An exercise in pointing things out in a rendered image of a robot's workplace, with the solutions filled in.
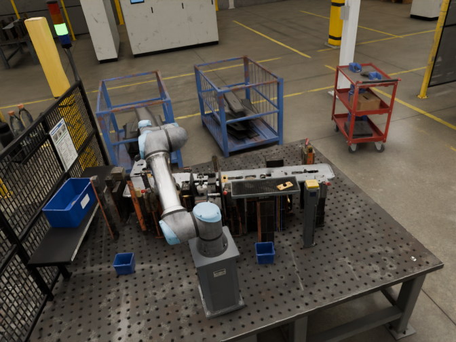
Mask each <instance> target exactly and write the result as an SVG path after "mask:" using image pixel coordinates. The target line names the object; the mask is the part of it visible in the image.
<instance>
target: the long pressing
mask: <svg viewBox="0 0 456 342"><path fill-rule="evenodd" d="M304 169H307V171H313V170H317V171H318V172H316V173H302V174H292V172H303V171H304ZM280 170H283V171H284V173H287V175H285V177H286V176H296V178H297V181H298V183H304V182H305V181H306V180H314V175H317V174H325V175H326V177H327V180H328V181H329V180H333V179H334V178H335V174H334V172H333V170H332V168H331V167H330V165H328V164H309V165H300V166H284V167H276V168H259V169H251V170H235V171H226V172H221V178H222V175H225V174H227V178H230V177H239V176H243V178H242V179H233V180H227V181H228V182H227V183H230V182H231V181H244V179H245V176H256V178H255V179H260V175H261V174H271V172H272V171H280ZM172 176H173V177H174V178H175V179H176V182H177V183H178V184H179V185H180V188H181V186H182V182H183V181H189V177H190V173H188V172H186V173H177V174H172ZM193 177H194V180H195V181H197V180H199V179H200V178H197V176H196V174H193ZM131 179H132V183H133V185H134V189H135V187H140V188H141V190H143V189H145V186H144V183H143V180H142V178H141V176H137V177H132V178H131ZM149 180H150V182H151V186H152V187H154V191H155V195H158V192H157V188H156V186H155V184H154V182H155V181H154V178H153V177H149ZM224 184H225V183H223V188H224ZM123 196H124V197H131V194H130V190H129V188H128V184H127V185H126V188H125V189H124V192H123Z"/></svg>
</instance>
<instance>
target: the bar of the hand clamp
mask: <svg viewBox="0 0 456 342"><path fill-rule="evenodd" d="M140 175H141V178H142V181H143V183H144V186H145V189H148V188H150V190H151V192H152V186H151V182H150V180H149V176H148V174H147V169H146V168H143V169H142V170H141V171H140Z"/></svg>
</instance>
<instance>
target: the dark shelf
mask: <svg viewBox="0 0 456 342"><path fill-rule="evenodd" d="M114 167H116V165H110V166H94V167H86V168H85V170H84V171H83V173H82V175H81V176H80V178H91V177H92V176H98V179H99V181H100V186H101V187H102V191H104V193H105V191H106V190H107V185H106V183H105V178H106V176H110V175H111V171H112V169H113V168H114ZM98 206H99V203H98V200H97V199H96V201H95V202H94V203H93V205H92V206H91V208H90V209H89V210H88V212H87V214H86V215H85V216H84V218H83V219H82V221H81V222H80V224H79V225H78V227H52V226H50V228H49V229H48V231H47V233H46V234H45V236H44V237H43V239H42V241H41V242H40V244H39V245H38V247H37V249H36V251H35V252H34V254H33V255H32V257H31V259H30V261H29V262H28V264H27V265H28V267H29V268H34V267H51V266H61V265H71V263H72V262H73V259H74V258H75V255H76V254H77V251H78V249H79V247H80V245H81V243H82V240H83V238H84V236H85V234H86V232H87V230H88V227H89V226H90V223H91V222H92V219H93V217H94V215H95V213H96V211H97V208H98Z"/></svg>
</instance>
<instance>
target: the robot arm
mask: <svg viewBox="0 0 456 342"><path fill-rule="evenodd" d="M138 128H139V130H140V136H139V137H138V144H139V149H140V153H139V154H138V155H136V156H135V157H134V160H135V161H136V162H138V161H139V160H140V159H143V160H145V162H146V163H147V164H148V165H149V168H150V171H151V173H152V175H153V178H154V181H155V186H156V188H157V192H158V196H159V200H160V202H161V206H162V210H163V214H162V215H161V221H160V222H159V224H160V226H161V229H162V231H163V233H164V236H165V238H166V240H167V242H168V243H169V244H170V245H174V244H179V243H181V242H184V241H187V240H191V239H193V238H197V241H196V247H197V251H198V252H199V253H200V254H201V255H202V256H204V257H209V258H212V257H218V256H220V255H222V254H223V253H224V252H225V251H226V250H227V248H228V239H227V236H226V235H225V233H224V232H223V226H222V220H221V212H220V209H219V207H218V206H217V205H215V204H212V203H210V202H202V203H199V204H197V205H196V206H195V207H194V209H193V211H192V212H187V209H186V208H184V207H182V205H181V201H180V199H179V196H178V192H177V190H176V185H175V183H174V179H173V176H172V173H171V169H170V166H169V163H168V158H169V156H170V154H169V153H171V152H175V151H178V150H179V149H181V148H182V147H183V146H184V145H185V144H186V142H187V139H188V135H187V132H186V130H185V129H183V128H181V127H179V126H178V124H177V123H170V124H167V125H163V126H158V127H154V128H152V127H151V122H150V121H149V120H142V121H140V122H139V123H138Z"/></svg>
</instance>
